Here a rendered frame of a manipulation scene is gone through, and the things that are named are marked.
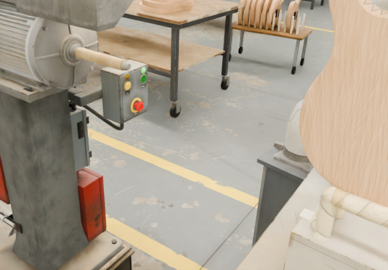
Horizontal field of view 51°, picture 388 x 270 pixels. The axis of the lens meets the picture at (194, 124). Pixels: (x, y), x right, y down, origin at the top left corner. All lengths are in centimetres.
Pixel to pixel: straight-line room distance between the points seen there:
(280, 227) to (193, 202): 159
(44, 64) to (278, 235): 81
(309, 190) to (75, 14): 80
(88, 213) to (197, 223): 85
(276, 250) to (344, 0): 61
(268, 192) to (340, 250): 108
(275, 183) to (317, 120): 110
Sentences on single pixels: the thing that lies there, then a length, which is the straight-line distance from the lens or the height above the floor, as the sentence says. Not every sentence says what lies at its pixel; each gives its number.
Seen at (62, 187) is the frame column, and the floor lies 66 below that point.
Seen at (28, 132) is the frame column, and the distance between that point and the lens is 150.
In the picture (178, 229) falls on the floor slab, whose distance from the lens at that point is 245.
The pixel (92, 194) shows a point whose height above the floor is 56.
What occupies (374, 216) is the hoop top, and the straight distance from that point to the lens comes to 75.
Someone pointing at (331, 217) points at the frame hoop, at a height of 116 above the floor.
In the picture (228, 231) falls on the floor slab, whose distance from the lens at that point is 246.
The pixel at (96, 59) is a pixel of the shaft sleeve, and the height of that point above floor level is 125.
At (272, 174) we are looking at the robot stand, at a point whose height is 65.
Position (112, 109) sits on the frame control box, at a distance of 156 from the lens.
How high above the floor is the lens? 163
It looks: 27 degrees down
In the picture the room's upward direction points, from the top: 3 degrees clockwise
